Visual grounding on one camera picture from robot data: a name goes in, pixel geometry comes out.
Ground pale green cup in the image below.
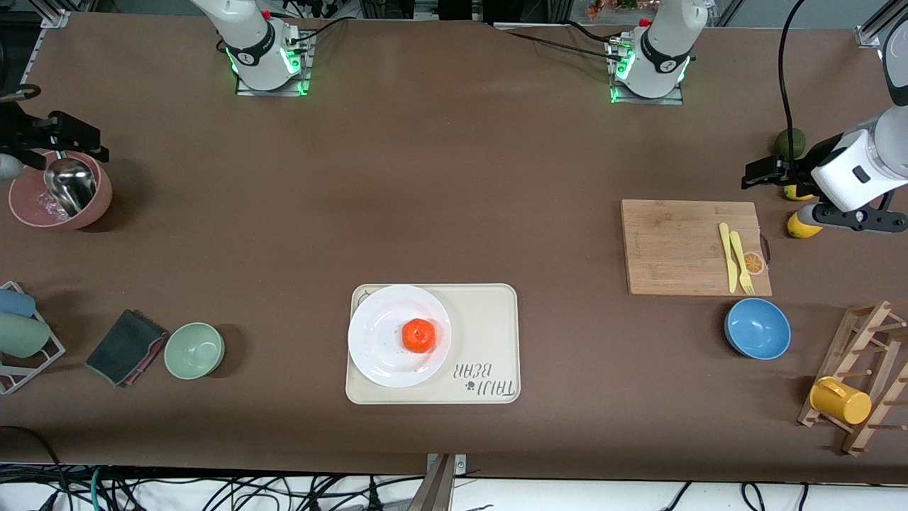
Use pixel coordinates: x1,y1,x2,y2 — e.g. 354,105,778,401
0,312,52,358

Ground white wire rack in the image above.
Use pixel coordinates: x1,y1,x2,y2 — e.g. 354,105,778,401
0,280,66,395

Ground metal table clamp bracket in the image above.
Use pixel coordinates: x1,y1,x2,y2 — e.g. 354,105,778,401
408,453,467,511

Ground yellow cup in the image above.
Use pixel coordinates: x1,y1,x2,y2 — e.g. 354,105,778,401
809,376,873,425

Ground beige bear print tray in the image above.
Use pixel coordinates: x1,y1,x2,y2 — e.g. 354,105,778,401
345,283,521,405

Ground light blue cup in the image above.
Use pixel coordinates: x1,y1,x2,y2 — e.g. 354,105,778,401
0,289,36,318

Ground pink bowl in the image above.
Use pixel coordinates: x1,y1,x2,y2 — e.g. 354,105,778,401
9,150,113,230

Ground wooden cutting board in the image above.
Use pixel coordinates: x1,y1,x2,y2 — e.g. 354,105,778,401
621,199,773,297

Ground black base power cable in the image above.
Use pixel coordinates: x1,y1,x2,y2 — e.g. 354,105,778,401
495,26,626,60

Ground white round plate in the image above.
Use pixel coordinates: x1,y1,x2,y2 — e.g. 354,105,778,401
348,285,452,389

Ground pale green bowl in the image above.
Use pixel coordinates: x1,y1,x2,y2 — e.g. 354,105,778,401
164,322,226,380

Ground metal ladle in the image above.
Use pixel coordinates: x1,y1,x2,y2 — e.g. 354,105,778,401
44,150,97,217

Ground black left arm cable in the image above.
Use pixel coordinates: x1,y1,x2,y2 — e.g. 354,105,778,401
777,0,810,161

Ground dark grey folded cloth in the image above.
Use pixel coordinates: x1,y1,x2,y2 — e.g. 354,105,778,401
86,309,169,388

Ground yellow plastic fork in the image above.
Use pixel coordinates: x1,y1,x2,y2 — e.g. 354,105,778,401
729,231,755,295

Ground wooden mug rack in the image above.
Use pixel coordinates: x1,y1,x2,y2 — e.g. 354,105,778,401
797,300,908,456

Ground aluminium frame corner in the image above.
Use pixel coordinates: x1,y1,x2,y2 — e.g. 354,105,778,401
39,0,73,29
855,0,908,48

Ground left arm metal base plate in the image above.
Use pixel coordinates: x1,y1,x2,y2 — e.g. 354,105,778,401
609,35,685,106

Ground orange mandarin fruit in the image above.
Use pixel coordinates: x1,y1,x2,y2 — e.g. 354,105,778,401
402,319,436,353

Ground dark green avocado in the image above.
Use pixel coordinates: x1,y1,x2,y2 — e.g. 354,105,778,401
773,128,807,161

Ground yellow plastic knife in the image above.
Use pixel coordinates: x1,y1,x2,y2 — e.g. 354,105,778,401
719,222,739,294

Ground blue bowl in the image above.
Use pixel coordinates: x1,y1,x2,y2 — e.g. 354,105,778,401
724,297,792,361

